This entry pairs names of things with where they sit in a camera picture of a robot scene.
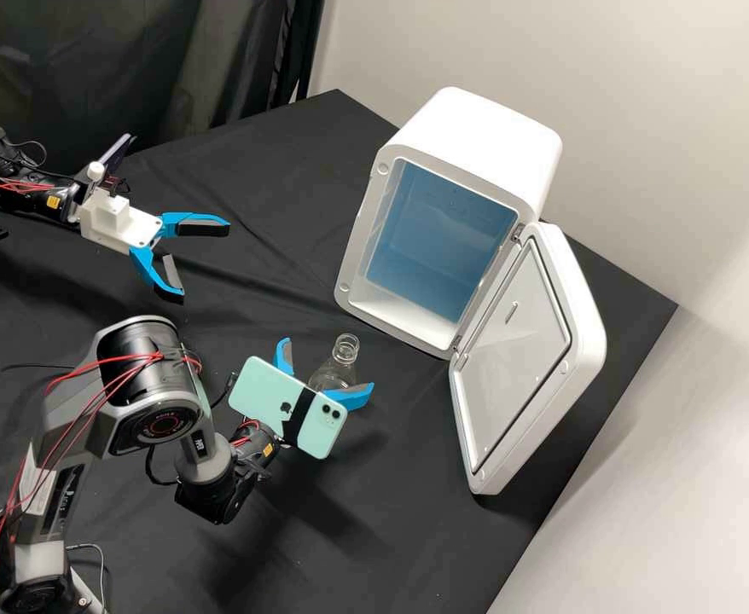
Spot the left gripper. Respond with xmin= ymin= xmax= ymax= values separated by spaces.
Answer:
xmin=78 ymin=191 xmax=299 ymax=373

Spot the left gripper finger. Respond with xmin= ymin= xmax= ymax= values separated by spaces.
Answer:
xmin=317 ymin=380 xmax=376 ymax=411

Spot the clear flask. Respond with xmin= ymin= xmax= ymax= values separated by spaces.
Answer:
xmin=306 ymin=332 xmax=360 ymax=393

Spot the incubator door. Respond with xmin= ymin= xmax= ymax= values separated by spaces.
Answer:
xmin=447 ymin=220 xmax=608 ymax=497

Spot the white incubator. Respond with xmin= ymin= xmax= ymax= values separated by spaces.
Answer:
xmin=334 ymin=86 xmax=565 ymax=360

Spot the right wrist camera phone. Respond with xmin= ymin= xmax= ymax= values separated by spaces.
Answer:
xmin=228 ymin=355 xmax=350 ymax=459

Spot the wrist camera phone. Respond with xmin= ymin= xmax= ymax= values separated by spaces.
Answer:
xmin=71 ymin=132 xmax=139 ymax=200
xmin=228 ymin=355 xmax=350 ymax=459

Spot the left wrist camera phone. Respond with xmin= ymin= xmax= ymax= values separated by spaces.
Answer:
xmin=71 ymin=132 xmax=139 ymax=200

